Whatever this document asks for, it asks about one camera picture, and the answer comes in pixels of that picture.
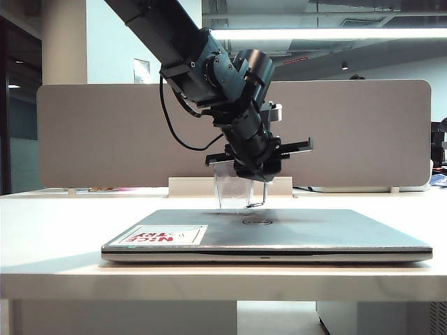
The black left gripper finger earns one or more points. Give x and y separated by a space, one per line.
247 171
270 172

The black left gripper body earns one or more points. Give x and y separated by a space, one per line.
249 139

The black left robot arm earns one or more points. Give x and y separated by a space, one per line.
167 38

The silver Dell laptop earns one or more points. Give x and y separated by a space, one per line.
314 234

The red lit ceiling sign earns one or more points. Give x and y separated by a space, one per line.
297 61

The black ceiling spot lamp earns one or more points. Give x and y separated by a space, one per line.
344 65

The dark haired person head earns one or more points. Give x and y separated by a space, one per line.
358 77

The long ceiling light strip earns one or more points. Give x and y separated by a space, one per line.
331 33

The beige fabric desk divider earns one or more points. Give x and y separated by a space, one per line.
104 139

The orange pink flat item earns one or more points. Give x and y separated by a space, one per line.
101 189

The blue white patterned cloth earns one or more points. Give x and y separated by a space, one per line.
439 181

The black office equipment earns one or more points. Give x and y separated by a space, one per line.
439 139

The white desk leg panel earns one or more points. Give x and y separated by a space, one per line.
104 321

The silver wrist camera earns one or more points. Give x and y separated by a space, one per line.
277 112

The grey wall poster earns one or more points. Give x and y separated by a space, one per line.
141 71

